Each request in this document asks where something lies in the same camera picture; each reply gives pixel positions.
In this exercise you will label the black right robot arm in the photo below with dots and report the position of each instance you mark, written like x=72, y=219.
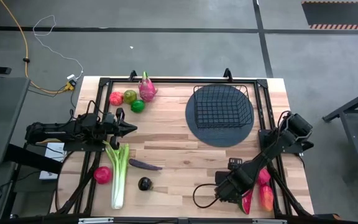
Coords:
x=272, y=149

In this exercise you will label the red orange oval fruit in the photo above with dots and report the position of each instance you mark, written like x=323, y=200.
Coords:
x=266, y=197

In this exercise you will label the black aluminium rig frame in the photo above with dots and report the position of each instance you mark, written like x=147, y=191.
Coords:
x=182, y=81

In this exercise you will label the red round apple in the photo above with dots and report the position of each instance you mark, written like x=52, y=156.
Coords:
x=102, y=175

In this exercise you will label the dark side table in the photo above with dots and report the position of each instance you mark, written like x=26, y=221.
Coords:
x=350, y=105

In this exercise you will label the black hazard-striped floor mat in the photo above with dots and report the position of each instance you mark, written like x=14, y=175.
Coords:
x=337, y=14

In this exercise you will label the bright green round fruit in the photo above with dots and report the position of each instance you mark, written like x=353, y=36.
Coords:
x=138, y=106

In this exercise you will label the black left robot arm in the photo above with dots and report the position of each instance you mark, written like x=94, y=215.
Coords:
x=57, y=130

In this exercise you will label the grey office desk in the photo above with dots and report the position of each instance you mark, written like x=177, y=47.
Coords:
x=2, y=118

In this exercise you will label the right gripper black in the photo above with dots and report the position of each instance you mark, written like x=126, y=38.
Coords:
x=228, y=189

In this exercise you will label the long purple eggplant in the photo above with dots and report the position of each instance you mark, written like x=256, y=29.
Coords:
x=143, y=165

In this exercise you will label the small orange pumpkin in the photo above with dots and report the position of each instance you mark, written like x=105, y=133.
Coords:
x=116, y=98

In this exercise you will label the silver aluminium bracket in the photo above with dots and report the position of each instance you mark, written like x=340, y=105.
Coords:
x=95, y=221
x=269, y=221

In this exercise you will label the green white celery bunch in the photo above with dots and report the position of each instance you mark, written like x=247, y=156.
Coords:
x=118, y=180

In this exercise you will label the white flat box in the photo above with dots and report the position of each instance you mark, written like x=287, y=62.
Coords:
x=53, y=151

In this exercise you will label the round dark blue placemat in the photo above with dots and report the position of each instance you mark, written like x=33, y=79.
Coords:
x=219, y=138

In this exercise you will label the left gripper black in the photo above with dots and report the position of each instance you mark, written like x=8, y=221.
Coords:
x=112, y=127

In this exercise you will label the olive green apple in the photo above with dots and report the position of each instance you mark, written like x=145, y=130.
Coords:
x=130, y=97

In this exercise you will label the pink red round fruit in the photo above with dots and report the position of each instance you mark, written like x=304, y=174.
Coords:
x=264, y=177

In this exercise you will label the pink dragon fruit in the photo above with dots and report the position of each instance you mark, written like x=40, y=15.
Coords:
x=147, y=90

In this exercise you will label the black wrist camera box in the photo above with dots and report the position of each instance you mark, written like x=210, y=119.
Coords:
x=235, y=164

